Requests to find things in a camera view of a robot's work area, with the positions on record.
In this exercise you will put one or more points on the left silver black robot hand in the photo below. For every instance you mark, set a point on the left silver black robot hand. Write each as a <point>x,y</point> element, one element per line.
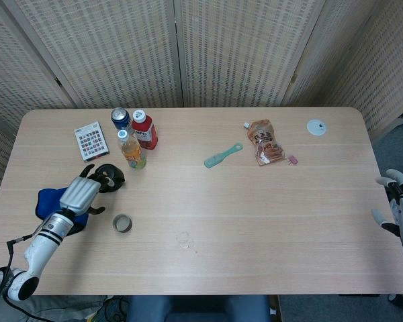
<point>79,196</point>

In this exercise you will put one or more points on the black teapot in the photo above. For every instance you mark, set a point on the black teapot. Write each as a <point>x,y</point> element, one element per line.
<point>118,176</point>

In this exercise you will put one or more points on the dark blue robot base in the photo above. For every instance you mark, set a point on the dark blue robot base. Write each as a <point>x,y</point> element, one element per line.
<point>147,308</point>

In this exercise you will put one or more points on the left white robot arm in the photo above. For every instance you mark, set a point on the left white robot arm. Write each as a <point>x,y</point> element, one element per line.
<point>43,245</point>

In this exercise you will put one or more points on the blue cloth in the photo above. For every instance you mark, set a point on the blue cloth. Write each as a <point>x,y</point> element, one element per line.
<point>48,201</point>

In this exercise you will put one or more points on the small grey cup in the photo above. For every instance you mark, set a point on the small grey cup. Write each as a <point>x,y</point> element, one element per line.
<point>122,224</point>

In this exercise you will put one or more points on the patterned card box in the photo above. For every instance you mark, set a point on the patterned card box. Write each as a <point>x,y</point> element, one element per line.
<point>91,142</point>

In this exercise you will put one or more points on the orange drink bottle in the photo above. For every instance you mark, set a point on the orange drink bottle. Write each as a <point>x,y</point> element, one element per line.
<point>132,154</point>

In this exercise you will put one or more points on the blue soda can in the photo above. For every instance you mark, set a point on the blue soda can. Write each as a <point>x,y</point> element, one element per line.
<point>120,117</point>

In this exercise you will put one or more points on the red juice bottle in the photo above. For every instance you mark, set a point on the red juice bottle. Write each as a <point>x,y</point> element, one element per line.
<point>144,134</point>

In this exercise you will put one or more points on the grey green fabric sheet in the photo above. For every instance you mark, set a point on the grey green fabric sheet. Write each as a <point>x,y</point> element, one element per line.
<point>60,307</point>

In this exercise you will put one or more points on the white round grommet cover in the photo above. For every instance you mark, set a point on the white round grommet cover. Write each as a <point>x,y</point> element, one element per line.
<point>314,129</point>

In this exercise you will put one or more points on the pink binder clip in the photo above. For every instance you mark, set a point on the pink binder clip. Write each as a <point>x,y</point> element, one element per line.
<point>292,160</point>

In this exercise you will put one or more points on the green plastic brush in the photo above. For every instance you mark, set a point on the green plastic brush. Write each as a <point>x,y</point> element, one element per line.
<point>215,162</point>

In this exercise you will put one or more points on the woven folding screen panel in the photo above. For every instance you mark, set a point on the woven folding screen panel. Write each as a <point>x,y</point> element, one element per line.
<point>104,50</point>
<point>238,50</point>
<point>372,67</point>
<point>20,67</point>

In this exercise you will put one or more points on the brown sauce pouch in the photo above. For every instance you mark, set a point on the brown sauce pouch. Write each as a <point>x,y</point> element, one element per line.
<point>265,144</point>

